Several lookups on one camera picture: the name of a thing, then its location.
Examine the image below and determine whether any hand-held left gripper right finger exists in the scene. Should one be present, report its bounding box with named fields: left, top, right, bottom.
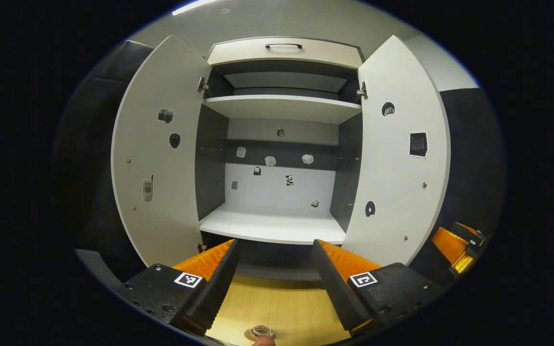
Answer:
left=312, top=239, right=443, bottom=337

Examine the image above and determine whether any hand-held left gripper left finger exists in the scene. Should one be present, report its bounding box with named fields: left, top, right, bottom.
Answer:
left=116, top=239, right=240, bottom=336

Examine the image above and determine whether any round brown coaster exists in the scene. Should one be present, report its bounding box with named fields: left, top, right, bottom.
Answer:
left=244, top=327, right=277, bottom=343

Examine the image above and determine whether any cabinet door with calendar sticker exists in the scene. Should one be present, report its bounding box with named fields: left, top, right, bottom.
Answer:
left=342, top=35, right=452, bottom=267

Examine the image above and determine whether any cabinet door with camera sticker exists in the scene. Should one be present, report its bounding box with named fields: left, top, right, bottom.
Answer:
left=111, top=35, right=213, bottom=267

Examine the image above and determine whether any white and grey cabinet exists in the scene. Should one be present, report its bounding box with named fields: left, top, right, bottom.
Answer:
left=195, top=37, right=366, bottom=282

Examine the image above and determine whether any dark ribbed cloth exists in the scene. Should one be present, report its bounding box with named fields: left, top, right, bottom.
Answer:
left=74, top=248, right=125, bottom=290

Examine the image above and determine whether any white drawer front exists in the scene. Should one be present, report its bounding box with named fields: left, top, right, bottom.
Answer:
left=206, top=37, right=364, bottom=69

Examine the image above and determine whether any ceiling light panel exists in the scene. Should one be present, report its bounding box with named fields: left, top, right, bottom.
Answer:
left=171, top=0, right=220, bottom=16

